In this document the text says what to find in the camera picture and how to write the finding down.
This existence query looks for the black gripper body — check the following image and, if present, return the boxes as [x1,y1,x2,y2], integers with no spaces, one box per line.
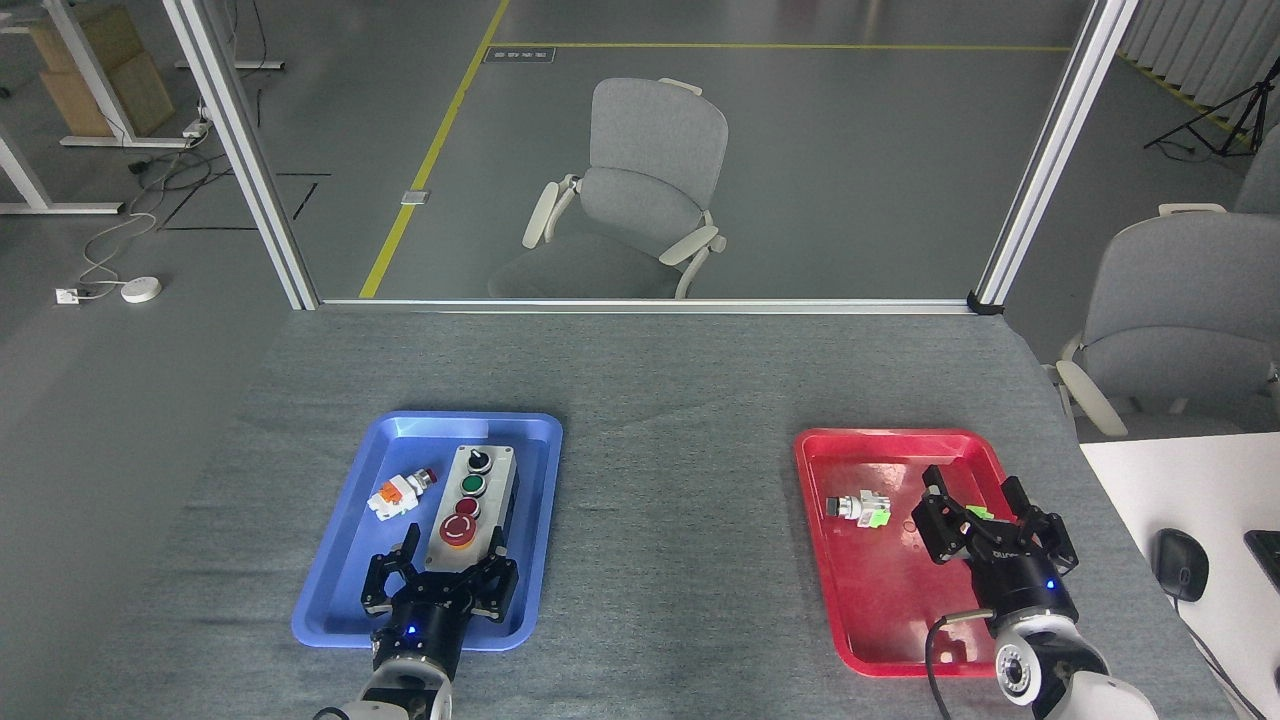
[370,596,472,683]
[964,543,1081,627]

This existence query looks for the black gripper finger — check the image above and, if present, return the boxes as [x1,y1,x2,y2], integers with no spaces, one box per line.
[360,522,424,617]
[1003,476,1082,578]
[462,527,521,627]
[911,465,977,567]

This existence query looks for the grey four-button control box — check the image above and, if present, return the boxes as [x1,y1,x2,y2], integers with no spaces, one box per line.
[424,443,520,579]

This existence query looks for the cardboard box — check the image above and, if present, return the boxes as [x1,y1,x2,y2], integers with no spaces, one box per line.
[40,52,176,138]
[28,5,144,73]

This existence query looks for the blue plastic tray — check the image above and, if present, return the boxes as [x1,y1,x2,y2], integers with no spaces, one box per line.
[292,411,564,652]

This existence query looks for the red plastic tray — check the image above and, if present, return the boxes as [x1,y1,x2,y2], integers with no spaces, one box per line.
[793,428,1031,679]

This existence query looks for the black computer mouse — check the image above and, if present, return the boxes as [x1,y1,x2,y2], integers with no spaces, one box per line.
[1151,528,1210,603]

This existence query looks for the white side table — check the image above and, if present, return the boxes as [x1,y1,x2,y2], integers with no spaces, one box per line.
[1080,432,1280,720]

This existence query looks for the black keyboard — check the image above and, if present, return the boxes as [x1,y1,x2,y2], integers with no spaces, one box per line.
[1243,530,1280,591]

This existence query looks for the grey office chair white armrests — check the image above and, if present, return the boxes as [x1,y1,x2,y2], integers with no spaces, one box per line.
[488,77,728,300]
[1045,203,1280,441]

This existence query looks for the grey office chair backrest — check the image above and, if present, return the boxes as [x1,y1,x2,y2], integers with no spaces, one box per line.
[1232,125,1280,216]

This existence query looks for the black tripod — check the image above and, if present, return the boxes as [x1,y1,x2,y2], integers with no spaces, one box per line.
[1145,55,1280,159]

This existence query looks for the white ribbed partition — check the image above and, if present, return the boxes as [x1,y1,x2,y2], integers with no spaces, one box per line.
[1118,0,1280,113]

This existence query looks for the white desk leg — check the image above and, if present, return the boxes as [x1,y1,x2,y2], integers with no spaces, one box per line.
[0,125,123,216]
[40,0,193,149]

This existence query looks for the black push button switch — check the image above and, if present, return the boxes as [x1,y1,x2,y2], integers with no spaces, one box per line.
[826,490,893,530]

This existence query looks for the red push button switch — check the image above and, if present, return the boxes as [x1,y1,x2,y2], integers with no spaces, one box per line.
[367,467,439,522]

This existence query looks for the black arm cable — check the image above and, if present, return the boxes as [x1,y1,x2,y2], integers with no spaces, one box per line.
[925,610,997,720]

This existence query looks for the black mouse cable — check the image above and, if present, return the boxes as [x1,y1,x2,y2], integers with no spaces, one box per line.
[1174,598,1269,720]

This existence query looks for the silver aluminium frame crossbar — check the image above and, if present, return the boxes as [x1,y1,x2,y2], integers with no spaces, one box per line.
[318,298,976,315]

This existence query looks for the silver aluminium frame post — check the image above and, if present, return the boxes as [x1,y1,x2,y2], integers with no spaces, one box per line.
[968,0,1141,316]
[163,0,321,311]

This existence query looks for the white floor cable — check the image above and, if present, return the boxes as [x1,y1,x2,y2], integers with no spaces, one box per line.
[78,205,161,297]

